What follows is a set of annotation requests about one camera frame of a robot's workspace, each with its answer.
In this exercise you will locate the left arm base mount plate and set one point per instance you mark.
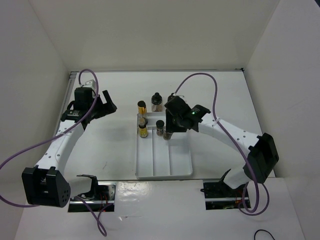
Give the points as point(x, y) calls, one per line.
point(102, 199)

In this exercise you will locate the white plastic organizer tray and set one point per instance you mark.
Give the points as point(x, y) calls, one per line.
point(160, 159)

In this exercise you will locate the black cap spice jar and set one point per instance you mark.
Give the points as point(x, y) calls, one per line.
point(160, 127)
point(167, 135)

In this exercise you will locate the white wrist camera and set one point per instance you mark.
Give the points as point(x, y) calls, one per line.
point(178, 95)
point(90, 84)

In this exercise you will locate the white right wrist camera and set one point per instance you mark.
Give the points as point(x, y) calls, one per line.
point(178, 95)

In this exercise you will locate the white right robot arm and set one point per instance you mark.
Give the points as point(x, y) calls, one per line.
point(259, 151)

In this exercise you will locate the yellow oil bottle tan cap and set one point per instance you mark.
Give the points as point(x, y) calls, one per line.
point(142, 128)

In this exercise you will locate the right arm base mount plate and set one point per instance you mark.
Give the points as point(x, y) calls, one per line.
point(220, 197)

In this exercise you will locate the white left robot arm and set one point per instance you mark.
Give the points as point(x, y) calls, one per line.
point(45, 184)

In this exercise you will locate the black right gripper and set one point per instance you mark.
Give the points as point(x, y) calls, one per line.
point(169, 124)

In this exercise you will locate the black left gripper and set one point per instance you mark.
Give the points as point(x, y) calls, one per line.
point(106, 108)

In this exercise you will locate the black cap spice jar front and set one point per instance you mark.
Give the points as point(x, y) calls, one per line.
point(167, 135)

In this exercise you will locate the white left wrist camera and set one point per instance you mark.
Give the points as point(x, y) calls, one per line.
point(90, 84)

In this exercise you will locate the gold capped glass grinder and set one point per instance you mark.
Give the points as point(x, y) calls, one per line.
point(142, 110)

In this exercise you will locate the black top shaker brown spice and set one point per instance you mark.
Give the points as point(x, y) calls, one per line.
point(156, 103)

